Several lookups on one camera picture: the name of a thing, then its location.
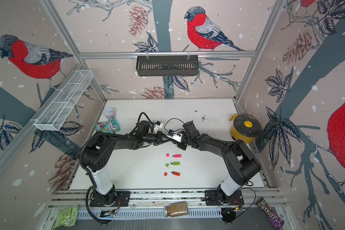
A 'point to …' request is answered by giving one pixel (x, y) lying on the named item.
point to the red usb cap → (165, 174)
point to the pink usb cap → (167, 155)
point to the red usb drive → (176, 173)
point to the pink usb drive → (177, 155)
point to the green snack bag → (67, 217)
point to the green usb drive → (175, 163)
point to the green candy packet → (111, 126)
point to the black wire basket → (167, 65)
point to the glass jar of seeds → (176, 209)
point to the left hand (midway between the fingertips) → (172, 138)
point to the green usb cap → (167, 165)
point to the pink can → (109, 113)
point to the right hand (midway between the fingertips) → (175, 137)
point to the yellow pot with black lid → (245, 127)
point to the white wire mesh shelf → (53, 118)
